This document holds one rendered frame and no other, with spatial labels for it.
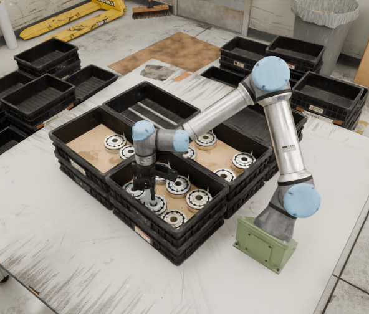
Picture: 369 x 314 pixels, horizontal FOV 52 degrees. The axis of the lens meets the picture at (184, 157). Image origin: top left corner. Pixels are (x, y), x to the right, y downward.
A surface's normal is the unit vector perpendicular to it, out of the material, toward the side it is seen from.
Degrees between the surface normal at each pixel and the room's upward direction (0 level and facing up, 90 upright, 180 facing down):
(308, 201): 56
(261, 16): 90
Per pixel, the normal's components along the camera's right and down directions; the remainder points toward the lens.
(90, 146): 0.00, -0.73
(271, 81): -0.11, -0.10
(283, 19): -0.58, 0.56
